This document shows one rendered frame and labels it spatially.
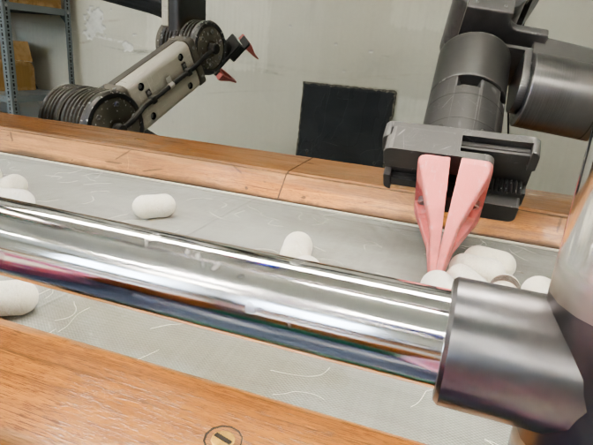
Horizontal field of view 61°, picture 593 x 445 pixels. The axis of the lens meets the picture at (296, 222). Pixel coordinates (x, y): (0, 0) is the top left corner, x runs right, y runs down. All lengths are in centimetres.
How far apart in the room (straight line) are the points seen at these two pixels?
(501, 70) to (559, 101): 5
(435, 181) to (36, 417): 25
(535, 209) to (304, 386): 31
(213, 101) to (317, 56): 60
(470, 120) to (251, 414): 26
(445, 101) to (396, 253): 12
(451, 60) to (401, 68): 195
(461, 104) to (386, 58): 200
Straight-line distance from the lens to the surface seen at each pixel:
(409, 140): 35
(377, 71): 239
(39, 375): 21
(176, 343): 26
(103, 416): 18
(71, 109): 91
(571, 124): 43
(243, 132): 263
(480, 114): 38
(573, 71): 43
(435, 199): 33
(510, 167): 38
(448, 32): 49
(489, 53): 43
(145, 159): 57
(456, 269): 33
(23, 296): 29
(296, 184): 50
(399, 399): 24
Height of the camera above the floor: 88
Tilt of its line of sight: 19 degrees down
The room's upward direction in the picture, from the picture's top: 5 degrees clockwise
